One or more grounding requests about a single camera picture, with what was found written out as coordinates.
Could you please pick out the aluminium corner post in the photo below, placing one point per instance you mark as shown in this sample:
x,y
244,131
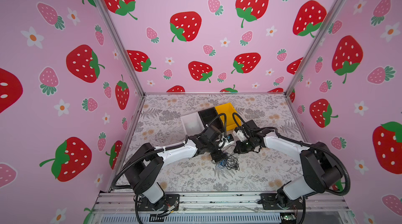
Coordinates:
x,y
331,15
104,12

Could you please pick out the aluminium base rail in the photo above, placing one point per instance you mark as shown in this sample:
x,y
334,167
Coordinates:
x,y
221,208

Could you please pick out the aluminium corner post right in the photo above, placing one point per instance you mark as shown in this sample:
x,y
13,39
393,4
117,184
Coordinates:
x,y
331,15

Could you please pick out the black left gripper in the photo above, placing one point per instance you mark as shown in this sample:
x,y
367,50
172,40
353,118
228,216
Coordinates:
x,y
218,154

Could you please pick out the yellow plastic bin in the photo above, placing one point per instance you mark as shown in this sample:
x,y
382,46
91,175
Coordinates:
x,y
227,109

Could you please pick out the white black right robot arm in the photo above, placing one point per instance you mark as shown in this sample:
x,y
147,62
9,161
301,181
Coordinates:
x,y
322,171

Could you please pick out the black plastic bin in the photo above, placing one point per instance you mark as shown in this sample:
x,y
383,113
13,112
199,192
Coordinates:
x,y
210,117

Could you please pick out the aluminium corner post left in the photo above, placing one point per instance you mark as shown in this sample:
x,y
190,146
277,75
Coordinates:
x,y
104,12

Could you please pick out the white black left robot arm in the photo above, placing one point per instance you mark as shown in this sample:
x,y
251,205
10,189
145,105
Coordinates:
x,y
141,171

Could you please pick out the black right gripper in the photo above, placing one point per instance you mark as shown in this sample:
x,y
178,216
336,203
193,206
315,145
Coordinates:
x,y
238,148

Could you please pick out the white plastic bin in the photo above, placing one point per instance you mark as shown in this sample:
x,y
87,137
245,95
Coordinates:
x,y
192,124

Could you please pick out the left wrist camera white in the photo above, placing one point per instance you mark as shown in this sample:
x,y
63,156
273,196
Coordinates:
x,y
225,141

